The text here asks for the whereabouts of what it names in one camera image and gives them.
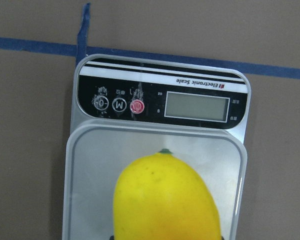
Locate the yellow mango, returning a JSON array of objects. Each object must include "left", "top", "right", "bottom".
[{"left": 113, "top": 149, "right": 222, "bottom": 240}]

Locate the silver digital kitchen scale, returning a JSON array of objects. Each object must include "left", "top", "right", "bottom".
[{"left": 62, "top": 54, "right": 251, "bottom": 240}]

